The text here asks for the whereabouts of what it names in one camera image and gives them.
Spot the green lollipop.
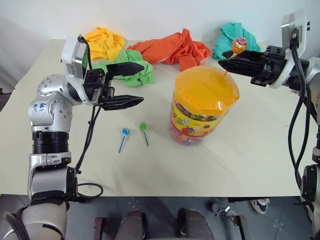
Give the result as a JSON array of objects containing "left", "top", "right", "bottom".
[{"left": 139, "top": 121, "right": 150, "bottom": 147}]

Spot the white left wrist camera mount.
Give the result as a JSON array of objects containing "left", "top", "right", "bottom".
[{"left": 60, "top": 36, "right": 91, "bottom": 78}]

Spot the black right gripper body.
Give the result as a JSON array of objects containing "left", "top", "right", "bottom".
[{"left": 250, "top": 45, "right": 288, "bottom": 87}]

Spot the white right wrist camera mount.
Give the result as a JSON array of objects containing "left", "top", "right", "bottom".
[{"left": 269, "top": 8, "right": 311, "bottom": 89}]

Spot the green cloth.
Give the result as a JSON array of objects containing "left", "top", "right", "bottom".
[{"left": 91, "top": 48, "right": 156, "bottom": 88}]

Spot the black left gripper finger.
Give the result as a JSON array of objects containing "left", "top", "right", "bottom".
[
  {"left": 105, "top": 62, "right": 145, "bottom": 81},
  {"left": 100, "top": 94, "right": 145, "bottom": 112}
]

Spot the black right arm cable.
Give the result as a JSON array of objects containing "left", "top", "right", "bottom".
[{"left": 288, "top": 28, "right": 316, "bottom": 198}]

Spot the yellow cloth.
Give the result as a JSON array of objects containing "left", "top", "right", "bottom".
[{"left": 83, "top": 26, "right": 126, "bottom": 62}]

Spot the dark rounded robot knee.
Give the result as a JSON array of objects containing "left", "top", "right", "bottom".
[
  {"left": 176, "top": 207, "right": 215, "bottom": 240},
  {"left": 115, "top": 209, "right": 147, "bottom": 240}
]

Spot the orange cloth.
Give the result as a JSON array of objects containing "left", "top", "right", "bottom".
[{"left": 126, "top": 28, "right": 212, "bottom": 72}]

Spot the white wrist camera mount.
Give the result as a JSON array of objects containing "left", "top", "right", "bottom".
[
  {"left": 60, "top": 36, "right": 91, "bottom": 78},
  {"left": 269, "top": 8, "right": 311, "bottom": 89}
]

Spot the teal cloth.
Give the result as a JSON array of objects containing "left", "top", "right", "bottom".
[{"left": 212, "top": 22, "right": 262, "bottom": 60}]

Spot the white black sneaker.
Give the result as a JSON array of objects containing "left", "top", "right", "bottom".
[{"left": 249, "top": 198, "right": 271, "bottom": 215}]

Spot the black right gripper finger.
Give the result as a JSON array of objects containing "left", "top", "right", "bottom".
[
  {"left": 218, "top": 57, "right": 265, "bottom": 78},
  {"left": 222, "top": 50, "right": 267, "bottom": 61}
]

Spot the blue lollipop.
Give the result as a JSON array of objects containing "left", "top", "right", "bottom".
[{"left": 118, "top": 127, "right": 131, "bottom": 154}]

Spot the orange lid candy jar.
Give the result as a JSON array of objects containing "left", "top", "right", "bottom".
[{"left": 168, "top": 65, "right": 240, "bottom": 147}]

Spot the metal stand frame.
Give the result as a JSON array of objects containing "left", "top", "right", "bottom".
[{"left": 207, "top": 201, "right": 249, "bottom": 240}]

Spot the orange lollipop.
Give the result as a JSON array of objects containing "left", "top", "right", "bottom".
[{"left": 223, "top": 36, "right": 249, "bottom": 76}]

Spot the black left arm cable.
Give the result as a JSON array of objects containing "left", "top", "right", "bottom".
[{"left": 63, "top": 35, "right": 104, "bottom": 199}]

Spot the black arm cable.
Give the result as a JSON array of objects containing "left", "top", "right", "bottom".
[
  {"left": 63, "top": 35, "right": 104, "bottom": 199},
  {"left": 288, "top": 28, "right": 316, "bottom": 198}
]

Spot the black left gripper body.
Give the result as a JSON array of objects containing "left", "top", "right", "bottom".
[{"left": 82, "top": 68, "right": 116, "bottom": 105}]

